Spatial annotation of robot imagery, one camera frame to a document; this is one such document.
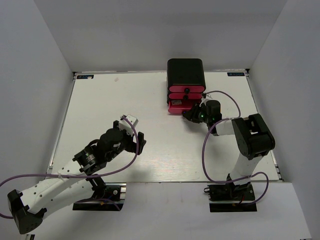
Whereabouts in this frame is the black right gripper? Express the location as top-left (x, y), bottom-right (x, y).
top-left (183, 102), bottom-right (212, 124)

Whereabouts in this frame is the small white eraser box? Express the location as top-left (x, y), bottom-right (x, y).
top-left (171, 100), bottom-right (182, 106)

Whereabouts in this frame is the pink top drawer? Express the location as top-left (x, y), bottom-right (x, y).
top-left (168, 85), bottom-right (206, 93)

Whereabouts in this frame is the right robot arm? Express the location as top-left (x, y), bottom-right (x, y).
top-left (182, 100), bottom-right (276, 200)

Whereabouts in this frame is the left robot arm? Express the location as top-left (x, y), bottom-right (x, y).
top-left (7, 120), bottom-right (147, 235)

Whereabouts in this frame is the black drawer cabinet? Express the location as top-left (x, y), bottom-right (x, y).
top-left (166, 58), bottom-right (206, 109)

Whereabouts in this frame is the right dark table label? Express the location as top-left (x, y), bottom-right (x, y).
top-left (227, 72), bottom-right (245, 77)

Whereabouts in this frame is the dark table label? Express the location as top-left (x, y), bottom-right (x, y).
top-left (76, 74), bottom-right (94, 80)
top-left (227, 72), bottom-right (245, 77)

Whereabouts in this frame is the left dark table label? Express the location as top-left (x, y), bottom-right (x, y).
top-left (76, 74), bottom-right (94, 80)

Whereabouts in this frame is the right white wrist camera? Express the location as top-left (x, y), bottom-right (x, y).
top-left (200, 92), bottom-right (213, 105)

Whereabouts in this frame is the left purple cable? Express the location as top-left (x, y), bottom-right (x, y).
top-left (0, 115), bottom-right (139, 220)

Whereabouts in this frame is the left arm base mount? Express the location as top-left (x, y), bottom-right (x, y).
top-left (72, 183), bottom-right (127, 212)

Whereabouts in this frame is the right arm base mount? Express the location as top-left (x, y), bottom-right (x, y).
top-left (203, 183), bottom-right (257, 213)

